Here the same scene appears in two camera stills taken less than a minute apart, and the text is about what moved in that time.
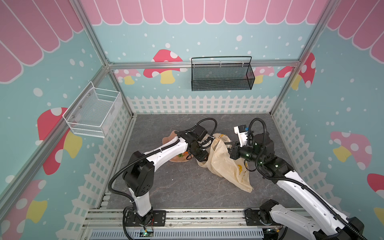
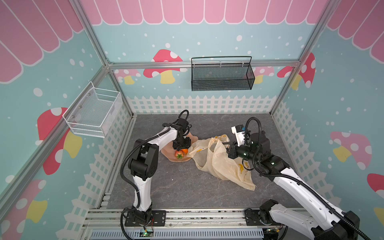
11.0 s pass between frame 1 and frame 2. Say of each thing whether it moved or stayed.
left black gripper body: moved
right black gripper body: stayed
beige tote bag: stayed
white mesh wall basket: stayed
